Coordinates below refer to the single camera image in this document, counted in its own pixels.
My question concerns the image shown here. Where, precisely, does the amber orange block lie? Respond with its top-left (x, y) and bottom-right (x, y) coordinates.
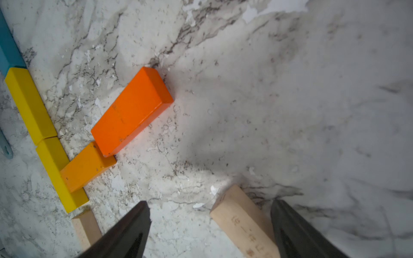
top-left (60, 141), bottom-right (117, 193)

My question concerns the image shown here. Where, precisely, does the natural wood printed block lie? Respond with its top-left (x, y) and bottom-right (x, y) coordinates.
top-left (210, 184), bottom-right (281, 258)

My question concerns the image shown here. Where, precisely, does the teal cleaning brush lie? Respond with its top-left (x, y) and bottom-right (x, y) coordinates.
top-left (0, 130), bottom-right (14, 159)

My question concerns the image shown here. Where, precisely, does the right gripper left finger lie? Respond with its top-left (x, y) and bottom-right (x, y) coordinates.
top-left (79, 201), bottom-right (151, 258)

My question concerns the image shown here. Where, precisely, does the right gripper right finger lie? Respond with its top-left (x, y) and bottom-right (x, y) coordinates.
top-left (271, 200), bottom-right (348, 258)

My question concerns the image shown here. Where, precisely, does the yellow block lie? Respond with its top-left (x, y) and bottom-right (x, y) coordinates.
top-left (5, 67), bottom-right (57, 146)
top-left (35, 136), bottom-right (90, 214)

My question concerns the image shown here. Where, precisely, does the red orange block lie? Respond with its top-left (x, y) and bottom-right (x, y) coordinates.
top-left (91, 67), bottom-right (174, 157)

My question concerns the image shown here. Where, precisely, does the teal block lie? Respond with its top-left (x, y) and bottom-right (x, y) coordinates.
top-left (0, 12), bottom-right (27, 77)

